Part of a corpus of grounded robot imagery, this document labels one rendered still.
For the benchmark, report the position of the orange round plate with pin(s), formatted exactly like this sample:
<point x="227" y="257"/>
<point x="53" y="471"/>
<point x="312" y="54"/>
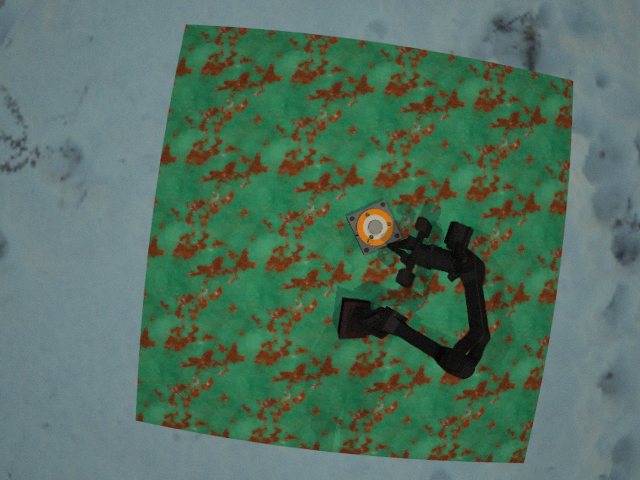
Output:
<point x="364" y="233"/>

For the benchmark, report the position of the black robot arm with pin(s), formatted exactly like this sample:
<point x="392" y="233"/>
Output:
<point x="384" y="321"/>

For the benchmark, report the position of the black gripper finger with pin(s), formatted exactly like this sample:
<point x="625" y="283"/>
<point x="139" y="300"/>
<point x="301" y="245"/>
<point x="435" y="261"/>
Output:
<point x="399" y="252"/>
<point x="402" y="244"/>

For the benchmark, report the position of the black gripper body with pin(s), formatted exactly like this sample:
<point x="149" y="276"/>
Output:
<point x="422" y="254"/>

